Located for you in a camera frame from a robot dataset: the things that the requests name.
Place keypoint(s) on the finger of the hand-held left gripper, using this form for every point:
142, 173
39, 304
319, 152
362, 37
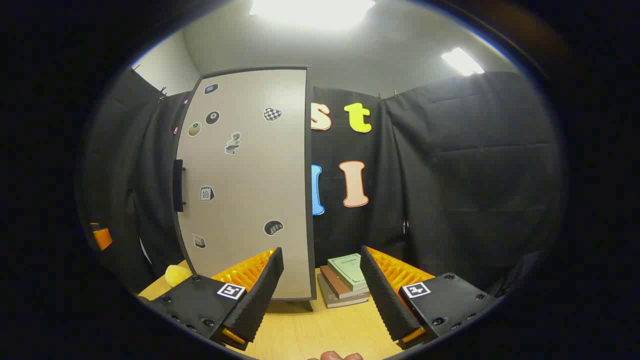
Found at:
101, 237

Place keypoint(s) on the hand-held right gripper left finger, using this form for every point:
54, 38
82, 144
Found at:
260, 295

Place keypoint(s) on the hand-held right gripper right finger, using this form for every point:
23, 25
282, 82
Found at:
384, 295

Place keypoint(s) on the grey cabinet door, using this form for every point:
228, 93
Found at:
250, 175

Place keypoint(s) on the dark grey cabinet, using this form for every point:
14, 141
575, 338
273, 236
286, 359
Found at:
310, 200

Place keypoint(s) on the brown book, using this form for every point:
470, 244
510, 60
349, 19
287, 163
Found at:
335, 285

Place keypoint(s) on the grey book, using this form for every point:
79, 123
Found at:
332, 299

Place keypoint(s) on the pale yellow bun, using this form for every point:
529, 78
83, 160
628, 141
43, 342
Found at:
177, 275

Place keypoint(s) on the black backdrop cloth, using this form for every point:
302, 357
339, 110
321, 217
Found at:
450, 175

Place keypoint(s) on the ceiling light panel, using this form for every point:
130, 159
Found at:
462, 61
312, 10

